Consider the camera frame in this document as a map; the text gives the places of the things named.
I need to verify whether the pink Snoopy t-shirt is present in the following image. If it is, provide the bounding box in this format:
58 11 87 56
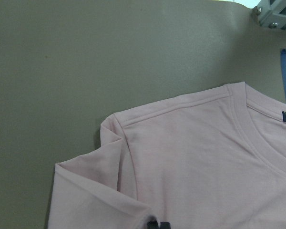
48 83 286 229

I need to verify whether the aluminium frame post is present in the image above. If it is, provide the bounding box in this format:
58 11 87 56
252 0 286 31

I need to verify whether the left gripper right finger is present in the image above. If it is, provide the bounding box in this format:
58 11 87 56
160 218 172 229

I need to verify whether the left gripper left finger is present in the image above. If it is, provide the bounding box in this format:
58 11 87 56
146 216 160 229

